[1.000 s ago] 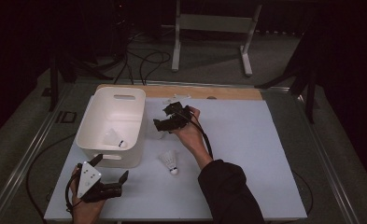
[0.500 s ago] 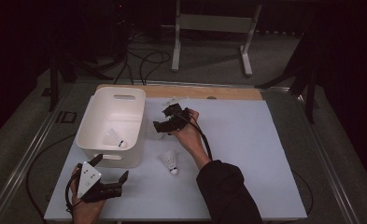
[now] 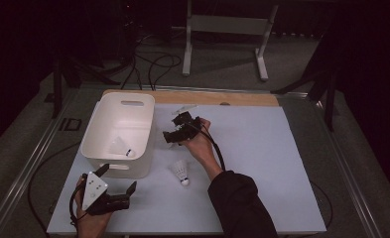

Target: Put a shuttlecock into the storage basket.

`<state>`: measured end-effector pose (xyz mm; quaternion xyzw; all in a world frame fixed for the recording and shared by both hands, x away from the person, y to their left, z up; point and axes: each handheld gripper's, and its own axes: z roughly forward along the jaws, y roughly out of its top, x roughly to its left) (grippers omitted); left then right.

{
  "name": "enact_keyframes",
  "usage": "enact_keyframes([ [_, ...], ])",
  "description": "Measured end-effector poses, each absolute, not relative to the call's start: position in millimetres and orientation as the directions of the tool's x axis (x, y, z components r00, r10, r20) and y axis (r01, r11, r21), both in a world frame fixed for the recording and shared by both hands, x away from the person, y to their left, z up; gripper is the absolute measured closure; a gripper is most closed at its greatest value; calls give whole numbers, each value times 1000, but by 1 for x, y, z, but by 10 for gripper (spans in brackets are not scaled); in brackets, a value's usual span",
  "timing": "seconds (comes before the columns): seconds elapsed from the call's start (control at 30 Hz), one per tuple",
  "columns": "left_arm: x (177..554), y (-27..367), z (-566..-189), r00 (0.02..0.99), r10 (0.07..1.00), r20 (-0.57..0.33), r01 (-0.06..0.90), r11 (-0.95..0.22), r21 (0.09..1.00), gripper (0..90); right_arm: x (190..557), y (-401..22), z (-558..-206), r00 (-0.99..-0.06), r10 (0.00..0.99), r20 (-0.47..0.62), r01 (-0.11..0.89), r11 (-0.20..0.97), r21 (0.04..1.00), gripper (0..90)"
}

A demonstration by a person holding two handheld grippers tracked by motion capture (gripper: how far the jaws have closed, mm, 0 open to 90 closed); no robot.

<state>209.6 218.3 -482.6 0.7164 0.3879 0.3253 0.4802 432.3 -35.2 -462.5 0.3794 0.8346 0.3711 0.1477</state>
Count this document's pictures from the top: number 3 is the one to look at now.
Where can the person's left hand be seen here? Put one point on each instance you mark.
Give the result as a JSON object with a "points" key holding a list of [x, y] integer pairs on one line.
{"points": [[90, 226]]}

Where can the light blue table mat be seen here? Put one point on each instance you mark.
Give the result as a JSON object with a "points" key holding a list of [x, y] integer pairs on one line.
{"points": [[265, 148]]}

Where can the wooden table board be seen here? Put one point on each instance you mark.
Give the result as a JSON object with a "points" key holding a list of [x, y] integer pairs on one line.
{"points": [[189, 98]]}

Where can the person's right hand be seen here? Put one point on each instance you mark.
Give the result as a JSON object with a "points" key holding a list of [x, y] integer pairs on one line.
{"points": [[202, 147]]}

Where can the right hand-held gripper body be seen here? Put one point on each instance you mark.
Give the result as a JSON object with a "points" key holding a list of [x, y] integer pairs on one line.
{"points": [[191, 129]]}

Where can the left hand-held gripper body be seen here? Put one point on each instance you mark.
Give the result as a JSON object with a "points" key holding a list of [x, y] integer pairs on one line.
{"points": [[95, 190]]}

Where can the white metal stand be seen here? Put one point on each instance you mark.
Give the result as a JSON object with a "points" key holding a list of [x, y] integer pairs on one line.
{"points": [[229, 24]]}

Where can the aluminium floor rail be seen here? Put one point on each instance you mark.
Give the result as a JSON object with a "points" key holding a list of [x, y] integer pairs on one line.
{"points": [[27, 172], [348, 172]]}

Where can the white plastic bin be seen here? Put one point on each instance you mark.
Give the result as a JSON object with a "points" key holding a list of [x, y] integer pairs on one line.
{"points": [[116, 122]]}

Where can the black tripod stand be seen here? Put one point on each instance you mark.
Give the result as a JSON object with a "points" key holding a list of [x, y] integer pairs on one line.
{"points": [[57, 92], [329, 105]]}

